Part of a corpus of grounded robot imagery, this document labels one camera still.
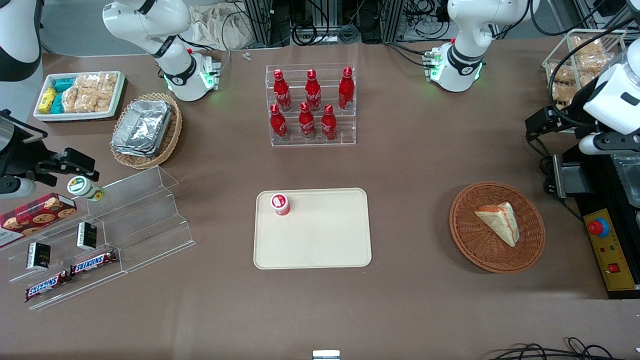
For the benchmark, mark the brown wicker basket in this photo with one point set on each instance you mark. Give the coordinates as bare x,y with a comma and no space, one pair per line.
470,235

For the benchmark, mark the red cookie box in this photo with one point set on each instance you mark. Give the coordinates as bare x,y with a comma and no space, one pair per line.
35,217

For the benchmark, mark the clear acrylic stepped shelf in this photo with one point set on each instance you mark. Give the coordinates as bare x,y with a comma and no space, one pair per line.
145,220

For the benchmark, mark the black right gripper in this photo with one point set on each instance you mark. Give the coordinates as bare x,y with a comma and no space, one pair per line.
20,159

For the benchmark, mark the green white cup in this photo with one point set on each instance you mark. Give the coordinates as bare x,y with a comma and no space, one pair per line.
85,188

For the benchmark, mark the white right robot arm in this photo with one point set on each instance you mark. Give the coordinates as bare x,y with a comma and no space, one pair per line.
170,45

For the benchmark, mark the beige cloth bag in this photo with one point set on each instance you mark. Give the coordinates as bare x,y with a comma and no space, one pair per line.
220,27

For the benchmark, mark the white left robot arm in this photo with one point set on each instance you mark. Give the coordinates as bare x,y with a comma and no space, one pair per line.
465,45

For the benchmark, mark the triangle sandwich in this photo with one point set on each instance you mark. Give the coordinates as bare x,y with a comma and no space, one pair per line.
499,222

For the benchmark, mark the light wicker basket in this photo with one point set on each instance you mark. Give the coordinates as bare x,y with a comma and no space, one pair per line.
170,135

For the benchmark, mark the beige plastic tray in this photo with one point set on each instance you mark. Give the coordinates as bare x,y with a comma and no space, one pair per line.
320,235

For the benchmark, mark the black yellow control box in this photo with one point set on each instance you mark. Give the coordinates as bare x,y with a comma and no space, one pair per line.
607,250

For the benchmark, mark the red white yogurt cup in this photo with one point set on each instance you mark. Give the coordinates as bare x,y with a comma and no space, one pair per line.
281,204

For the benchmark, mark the yellow snack packet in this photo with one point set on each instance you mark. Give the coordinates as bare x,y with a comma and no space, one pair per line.
47,99

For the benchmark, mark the rice cracker pack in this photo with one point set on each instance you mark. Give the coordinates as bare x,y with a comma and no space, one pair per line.
87,81
108,80
95,101
71,100

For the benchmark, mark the Snickers chocolate bar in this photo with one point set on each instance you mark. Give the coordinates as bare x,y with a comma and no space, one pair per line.
94,263
47,285

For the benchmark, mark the small black box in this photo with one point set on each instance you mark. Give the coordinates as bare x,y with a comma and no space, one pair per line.
38,255
86,236

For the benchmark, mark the white box edge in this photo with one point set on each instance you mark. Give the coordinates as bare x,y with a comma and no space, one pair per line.
326,355

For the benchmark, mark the clear acrylic bottle rack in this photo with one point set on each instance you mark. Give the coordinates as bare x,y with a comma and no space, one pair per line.
345,127

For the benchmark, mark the aluminium foil container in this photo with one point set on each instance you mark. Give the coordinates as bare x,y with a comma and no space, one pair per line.
142,127

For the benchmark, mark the teal snack packet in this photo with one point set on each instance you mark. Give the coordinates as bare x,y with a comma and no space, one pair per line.
64,84
58,104

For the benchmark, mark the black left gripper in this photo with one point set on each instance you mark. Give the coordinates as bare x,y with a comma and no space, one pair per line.
575,115

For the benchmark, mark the red cola bottle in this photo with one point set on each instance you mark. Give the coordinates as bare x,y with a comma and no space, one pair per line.
328,123
278,122
313,90
346,89
281,91
306,121

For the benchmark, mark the grey metal bracket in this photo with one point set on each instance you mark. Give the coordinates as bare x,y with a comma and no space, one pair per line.
567,176

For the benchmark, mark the white rectangular snack tray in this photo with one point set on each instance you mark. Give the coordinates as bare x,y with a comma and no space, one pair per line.
117,97

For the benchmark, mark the small white clip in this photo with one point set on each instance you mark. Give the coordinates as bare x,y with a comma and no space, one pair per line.
246,56

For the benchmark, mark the red emergency stop button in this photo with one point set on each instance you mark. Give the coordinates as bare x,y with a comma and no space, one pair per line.
598,227

